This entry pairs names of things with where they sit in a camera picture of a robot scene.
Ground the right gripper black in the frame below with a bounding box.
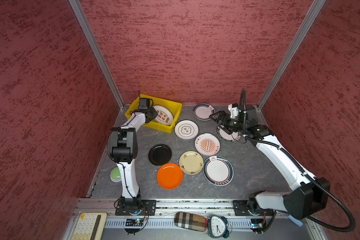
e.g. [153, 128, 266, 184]
[208, 110, 247, 134]

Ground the green rim HAO SHI plate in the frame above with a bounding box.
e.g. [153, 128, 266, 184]
[216, 127, 241, 143]

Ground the white red characters plate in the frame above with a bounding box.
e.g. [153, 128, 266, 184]
[153, 105, 174, 126]

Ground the green red ring plate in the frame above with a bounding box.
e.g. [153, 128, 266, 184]
[193, 104, 216, 121]

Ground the large green rim plate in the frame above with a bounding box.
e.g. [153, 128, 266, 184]
[203, 156, 234, 187]

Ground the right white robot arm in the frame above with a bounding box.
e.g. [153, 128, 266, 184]
[209, 108, 330, 220]

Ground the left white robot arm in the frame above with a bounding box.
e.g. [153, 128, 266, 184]
[107, 98, 158, 214]

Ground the yellow plastic bin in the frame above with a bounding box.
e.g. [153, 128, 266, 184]
[125, 95, 183, 134]

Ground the orange sunburst plate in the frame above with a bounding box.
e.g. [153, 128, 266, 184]
[195, 133, 221, 157]

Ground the white flower motif plate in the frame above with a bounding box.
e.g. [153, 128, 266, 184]
[175, 120, 199, 140]

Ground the black plate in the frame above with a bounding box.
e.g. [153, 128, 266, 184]
[148, 144, 172, 166]

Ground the cream yellow plate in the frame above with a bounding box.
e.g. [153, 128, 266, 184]
[179, 151, 204, 175]

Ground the green push button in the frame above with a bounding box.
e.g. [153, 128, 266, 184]
[110, 167, 121, 183]

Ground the plaid glasses case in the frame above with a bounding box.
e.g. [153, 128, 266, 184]
[174, 212, 208, 232]

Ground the teal alarm clock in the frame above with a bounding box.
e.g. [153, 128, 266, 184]
[208, 215, 230, 239]

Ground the left circuit board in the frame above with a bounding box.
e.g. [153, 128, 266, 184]
[125, 219, 145, 228]

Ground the circuit board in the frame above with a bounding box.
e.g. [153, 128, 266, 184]
[125, 219, 145, 228]
[250, 219, 267, 229]

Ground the right circuit board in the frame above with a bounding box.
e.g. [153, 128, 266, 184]
[250, 219, 267, 229]

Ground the cream calculator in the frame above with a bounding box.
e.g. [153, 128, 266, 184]
[71, 213, 107, 240]

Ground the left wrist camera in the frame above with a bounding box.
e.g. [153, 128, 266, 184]
[138, 98, 150, 110]

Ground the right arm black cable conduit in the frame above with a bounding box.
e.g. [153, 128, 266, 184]
[239, 88, 356, 233]

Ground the aluminium corner post right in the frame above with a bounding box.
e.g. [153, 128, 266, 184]
[258, 0, 326, 112]

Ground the aluminium corner post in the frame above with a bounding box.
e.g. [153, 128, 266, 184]
[258, 0, 326, 112]
[69, 0, 125, 110]

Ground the aluminium corner post left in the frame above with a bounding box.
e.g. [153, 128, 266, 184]
[69, 0, 125, 110]

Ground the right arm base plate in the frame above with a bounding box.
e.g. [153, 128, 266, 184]
[233, 200, 274, 217]

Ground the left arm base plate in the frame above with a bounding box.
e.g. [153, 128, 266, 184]
[115, 199, 157, 216]

